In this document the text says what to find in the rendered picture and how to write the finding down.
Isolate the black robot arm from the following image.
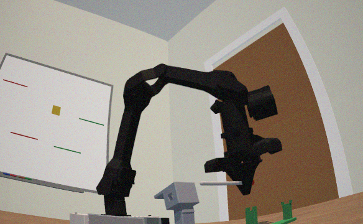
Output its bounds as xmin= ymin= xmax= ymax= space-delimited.
xmin=96 ymin=63 xmax=278 ymax=217

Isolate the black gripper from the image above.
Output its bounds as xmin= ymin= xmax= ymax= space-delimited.
xmin=204 ymin=122 xmax=282 ymax=195

